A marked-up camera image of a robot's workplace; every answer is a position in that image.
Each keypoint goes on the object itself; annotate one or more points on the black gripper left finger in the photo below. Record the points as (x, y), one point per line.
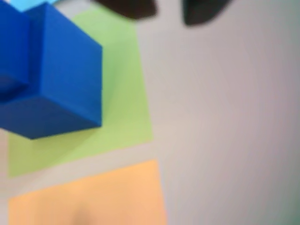
(131, 8)

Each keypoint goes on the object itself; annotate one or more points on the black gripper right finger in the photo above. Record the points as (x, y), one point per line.
(199, 10)

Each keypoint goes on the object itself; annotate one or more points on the green paper square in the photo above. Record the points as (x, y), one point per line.
(126, 105)

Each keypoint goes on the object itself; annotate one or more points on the light blue paper square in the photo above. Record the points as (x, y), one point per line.
(30, 4)

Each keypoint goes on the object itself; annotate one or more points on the orange paper square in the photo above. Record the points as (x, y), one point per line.
(93, 199)

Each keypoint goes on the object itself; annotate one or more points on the large blue cube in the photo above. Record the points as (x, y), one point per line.
(70, 70)

